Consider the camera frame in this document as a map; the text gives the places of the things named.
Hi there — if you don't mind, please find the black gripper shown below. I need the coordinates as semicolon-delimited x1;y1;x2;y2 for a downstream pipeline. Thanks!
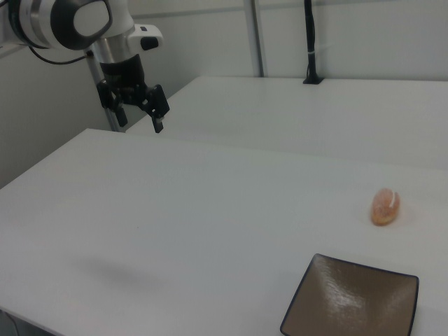
97;53;172;134

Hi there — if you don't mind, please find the orange sugared bread roll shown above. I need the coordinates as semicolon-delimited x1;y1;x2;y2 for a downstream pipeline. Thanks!
369;187;403;227

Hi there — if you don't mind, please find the brown square ceramic plate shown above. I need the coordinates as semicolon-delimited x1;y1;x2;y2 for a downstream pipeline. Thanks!
279;253;420;336

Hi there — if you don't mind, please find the slanted aluminium frame post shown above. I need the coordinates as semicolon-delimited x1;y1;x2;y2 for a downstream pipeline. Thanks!
85;48;125;134

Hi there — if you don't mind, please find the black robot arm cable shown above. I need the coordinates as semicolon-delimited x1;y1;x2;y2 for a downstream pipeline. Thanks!
28;45;93;65

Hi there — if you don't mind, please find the grey partition post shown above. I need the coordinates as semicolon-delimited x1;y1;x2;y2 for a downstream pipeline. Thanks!
244;0;265;78

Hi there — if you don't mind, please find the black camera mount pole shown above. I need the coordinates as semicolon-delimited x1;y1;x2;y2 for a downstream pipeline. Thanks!
302;0;325;86

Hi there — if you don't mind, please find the thin cable under table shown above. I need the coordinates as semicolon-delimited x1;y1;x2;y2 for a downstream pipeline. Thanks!
0;309;19;336

